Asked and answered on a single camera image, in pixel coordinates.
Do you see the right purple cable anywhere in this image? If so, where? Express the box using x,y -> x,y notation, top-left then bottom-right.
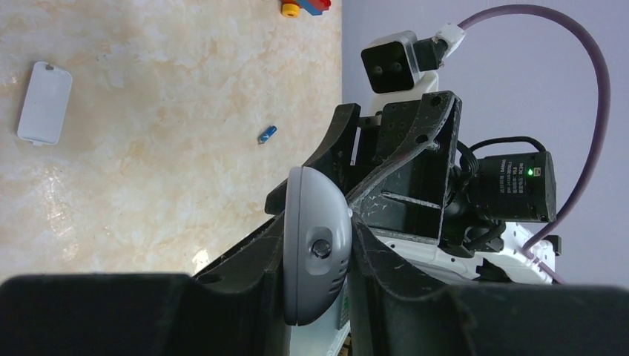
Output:
457,4 -> 612,286

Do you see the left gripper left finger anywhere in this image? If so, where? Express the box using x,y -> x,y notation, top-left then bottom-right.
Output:
1,217 -> 289,355

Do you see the blue battery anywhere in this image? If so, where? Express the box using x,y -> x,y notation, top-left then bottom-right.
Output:
257,125 -> 277,145

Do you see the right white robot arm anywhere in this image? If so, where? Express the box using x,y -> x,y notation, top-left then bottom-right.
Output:
306,91 -> 559,288

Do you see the white remote control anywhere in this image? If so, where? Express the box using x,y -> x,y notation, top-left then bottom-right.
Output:
283,166 -> 352,326

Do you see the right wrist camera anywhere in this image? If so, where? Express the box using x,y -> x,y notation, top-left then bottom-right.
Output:
360,30 -> 445,116

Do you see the white battery cover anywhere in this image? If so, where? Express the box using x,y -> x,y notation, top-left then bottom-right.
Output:
17,61 -> 73,146

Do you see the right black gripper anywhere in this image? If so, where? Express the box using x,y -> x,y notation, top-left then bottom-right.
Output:
264,90 -> 465,247

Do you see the lego brick truck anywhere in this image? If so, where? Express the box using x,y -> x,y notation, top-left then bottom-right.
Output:
280,0 -> 332,19

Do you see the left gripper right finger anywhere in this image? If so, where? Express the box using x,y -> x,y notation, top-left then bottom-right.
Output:
348,216 -> 628,355

